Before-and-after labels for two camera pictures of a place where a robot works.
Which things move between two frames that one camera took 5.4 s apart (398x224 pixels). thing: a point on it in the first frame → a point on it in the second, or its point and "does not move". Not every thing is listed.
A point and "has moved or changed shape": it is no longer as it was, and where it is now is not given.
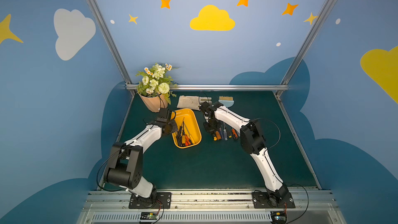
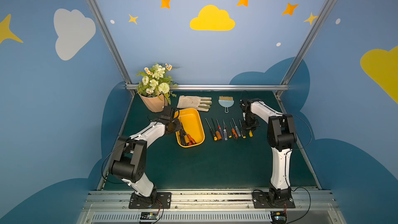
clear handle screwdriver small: x=225 y=133 does not move
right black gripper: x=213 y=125 → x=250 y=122
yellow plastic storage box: x=187 y=119 has moved or changed shape
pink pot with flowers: x=154 y=86 does not move
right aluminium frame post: x=314 y=29 does not move
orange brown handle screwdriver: x=218 y=135 does not move
